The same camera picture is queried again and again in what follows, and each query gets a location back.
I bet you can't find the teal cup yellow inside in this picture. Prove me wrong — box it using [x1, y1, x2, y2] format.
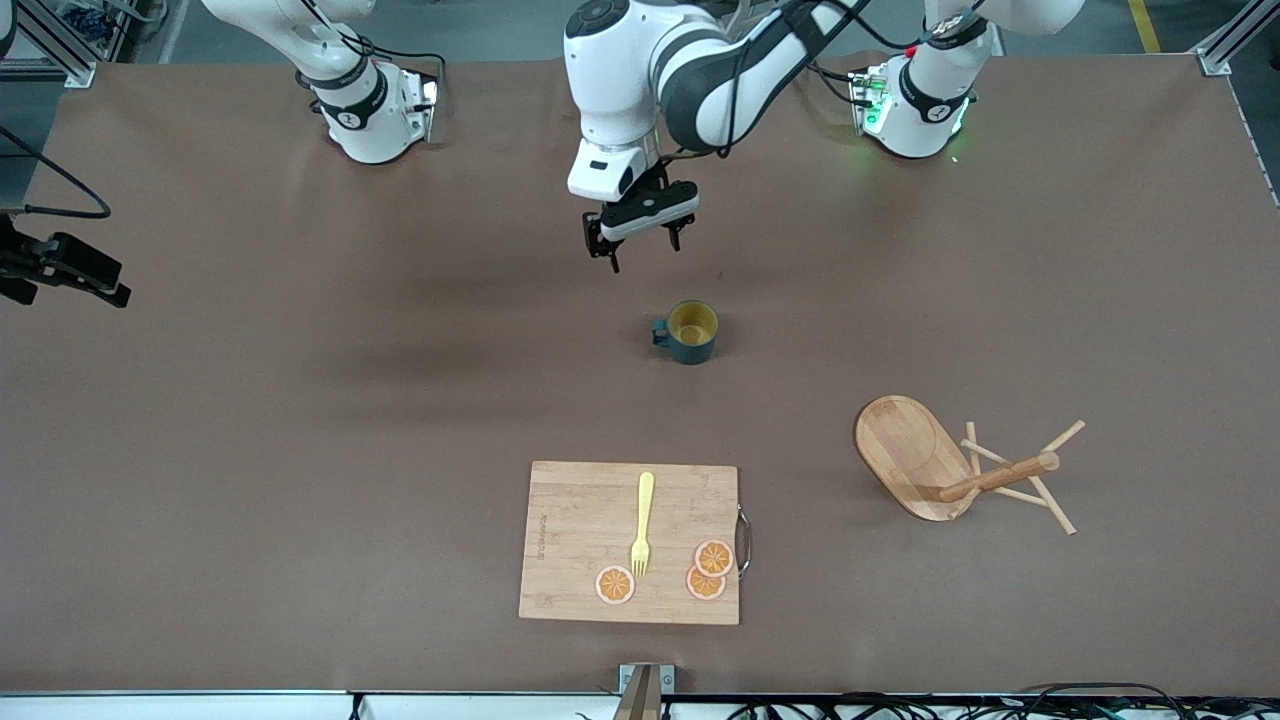
[652, 300, 719, 365]

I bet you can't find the wooden cup rack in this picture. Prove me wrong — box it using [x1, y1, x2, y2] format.
[855, 395, 1087, 536]

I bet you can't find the brown table cover mat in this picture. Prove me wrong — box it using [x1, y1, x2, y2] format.
[0, 52, 1280, 698]

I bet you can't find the yellow plastic fork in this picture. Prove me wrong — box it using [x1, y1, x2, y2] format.
[630, 472, 656, 579]

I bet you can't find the bamboo cutting board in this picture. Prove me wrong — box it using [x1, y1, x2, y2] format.
[518, 460, 753, 627]

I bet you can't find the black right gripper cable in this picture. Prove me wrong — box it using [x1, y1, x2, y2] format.
[0, 125, 112, 220]

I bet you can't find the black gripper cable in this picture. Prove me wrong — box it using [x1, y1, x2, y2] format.
[0, 125, 112, 220]
[655, 0, 989, 166]

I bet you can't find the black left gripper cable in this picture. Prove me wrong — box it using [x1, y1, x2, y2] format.
[655, 0, 989, 166]

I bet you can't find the aluminium frame profile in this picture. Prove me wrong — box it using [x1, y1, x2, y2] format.
[15, 0, 99, 89]
[1195, 0, 1280, 76]

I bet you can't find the black arm base cable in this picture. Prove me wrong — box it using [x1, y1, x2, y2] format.
[805, 55, 866, 109]
[295, 0, 448, 111]

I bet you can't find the aluminium camera post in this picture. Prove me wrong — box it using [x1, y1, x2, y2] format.
[618, 663, 676, 720]

